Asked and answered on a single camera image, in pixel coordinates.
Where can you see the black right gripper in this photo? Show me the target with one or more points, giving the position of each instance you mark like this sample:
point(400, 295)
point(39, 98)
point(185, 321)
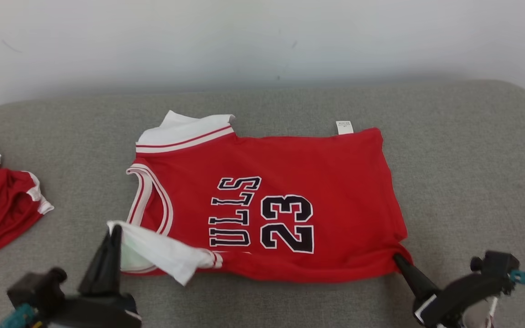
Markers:
point(454, 296)

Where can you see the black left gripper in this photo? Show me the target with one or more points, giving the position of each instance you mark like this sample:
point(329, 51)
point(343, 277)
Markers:
point(98, 314)

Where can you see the red basketball jersey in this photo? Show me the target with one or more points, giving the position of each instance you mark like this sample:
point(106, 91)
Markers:
point(326, 182)

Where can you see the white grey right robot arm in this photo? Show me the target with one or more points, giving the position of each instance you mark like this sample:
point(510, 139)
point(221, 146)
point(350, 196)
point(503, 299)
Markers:
point(476, 316)

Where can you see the grey fabric sofa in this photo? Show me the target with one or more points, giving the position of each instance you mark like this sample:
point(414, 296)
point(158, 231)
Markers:
point(463, 159)

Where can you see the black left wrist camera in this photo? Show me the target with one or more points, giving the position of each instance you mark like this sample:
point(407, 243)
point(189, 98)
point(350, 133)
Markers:
point(34, 289)

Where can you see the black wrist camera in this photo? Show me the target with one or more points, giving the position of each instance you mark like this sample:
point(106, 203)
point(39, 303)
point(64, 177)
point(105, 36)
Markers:
point(34, 289)
point(497, 264)

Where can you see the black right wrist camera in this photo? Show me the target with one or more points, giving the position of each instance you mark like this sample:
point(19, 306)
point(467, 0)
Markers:
point(497, 264)

